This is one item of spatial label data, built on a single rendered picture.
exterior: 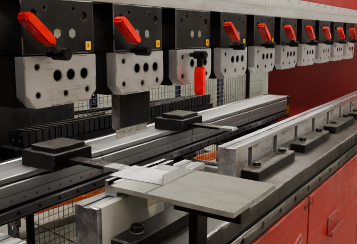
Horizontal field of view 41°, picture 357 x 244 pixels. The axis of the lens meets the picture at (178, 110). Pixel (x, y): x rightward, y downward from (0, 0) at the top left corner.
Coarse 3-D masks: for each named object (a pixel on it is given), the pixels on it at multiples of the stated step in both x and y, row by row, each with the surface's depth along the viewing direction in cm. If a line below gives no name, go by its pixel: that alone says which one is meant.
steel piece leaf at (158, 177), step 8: (144, 168) 103; (176, 168) 95; (184, 168) 98; (128, 176) 97; (136, 176) 97; (144, 176) 97; (152, 176) 97; (160, 176) 97; (168, 176) 93; (176, 176) 95; (160, 184) 92
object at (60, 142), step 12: (36, 144) 111; (48, 144) 111; (60, 144) 111; (72, 144) 111; (84, 144) 114; (24, 156) 111; (36, 156) 108; (48, 156) 106; (60, 156) 107; (72, 156) 110; (84, 156) 113; (48, 168) 107; (60, 168) 107; (96, 168) 104; (108, 168) 102; (120, 168) 102
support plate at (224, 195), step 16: (192, 176) 97; (208, 176) 97; (224, 176) 97; (128, 192) 89; (144, 192) 87; (160, 192) 87; (176, 192) 87; (192, 192) 87; (208, 192) 87; (224, 192) 87; (240, 192) 87; (256, 192) 87; (192, 208) 82; (208, 208) 80; (224, 208) 79; (240, 208) 80
